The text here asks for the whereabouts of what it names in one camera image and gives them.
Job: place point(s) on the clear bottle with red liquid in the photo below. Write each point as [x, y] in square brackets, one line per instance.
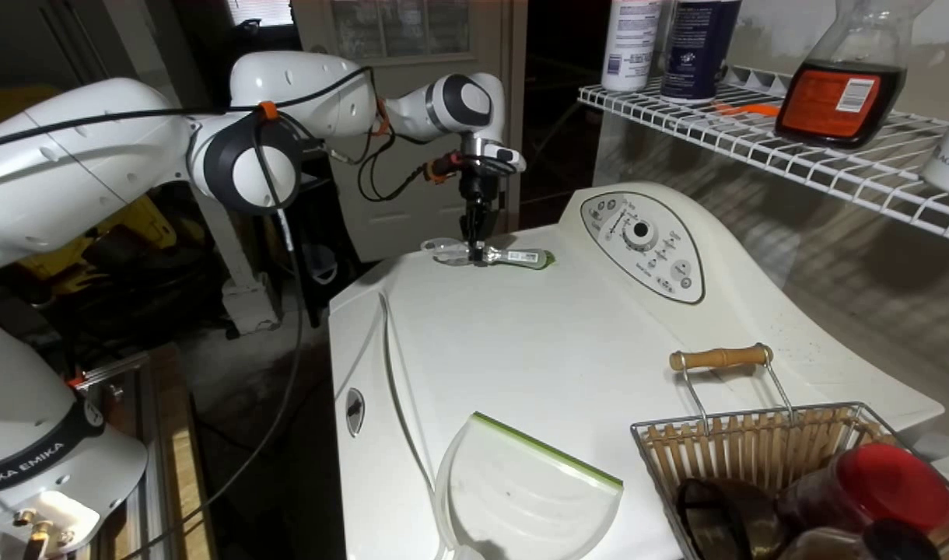
[841, 96]

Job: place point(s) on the oval metal machine badge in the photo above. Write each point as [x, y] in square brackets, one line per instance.
[357, 410]

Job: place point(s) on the orange object on shelf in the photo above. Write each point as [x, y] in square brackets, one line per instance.
[751, 107]

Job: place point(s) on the white plastic bottle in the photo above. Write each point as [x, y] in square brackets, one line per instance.
[629, 41]

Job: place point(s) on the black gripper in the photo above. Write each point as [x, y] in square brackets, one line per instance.
[479, 190]

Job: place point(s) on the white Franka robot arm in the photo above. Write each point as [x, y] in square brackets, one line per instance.
[80, 174]

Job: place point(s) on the dark blue bottle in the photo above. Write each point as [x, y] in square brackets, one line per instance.
[699, 46]

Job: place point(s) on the yellow plastic object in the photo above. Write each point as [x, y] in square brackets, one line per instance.
[132, 235]

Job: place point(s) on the clear dustpan with green edge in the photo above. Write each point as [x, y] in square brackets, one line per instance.
[529, 499]

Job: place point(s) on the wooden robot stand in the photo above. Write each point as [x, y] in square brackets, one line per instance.
[189, 486]

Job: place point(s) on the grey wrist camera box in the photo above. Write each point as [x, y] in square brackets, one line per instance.
[497, 156]

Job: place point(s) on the white washing machine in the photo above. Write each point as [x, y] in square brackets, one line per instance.
[555, 343]

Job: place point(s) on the clear brush with green bristles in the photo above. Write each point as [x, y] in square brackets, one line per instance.
[521, 255]

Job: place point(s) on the oval machine control panel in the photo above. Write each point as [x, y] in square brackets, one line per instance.
[646, 243]

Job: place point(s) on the red lid jar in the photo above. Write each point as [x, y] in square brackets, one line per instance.
[887, 486]

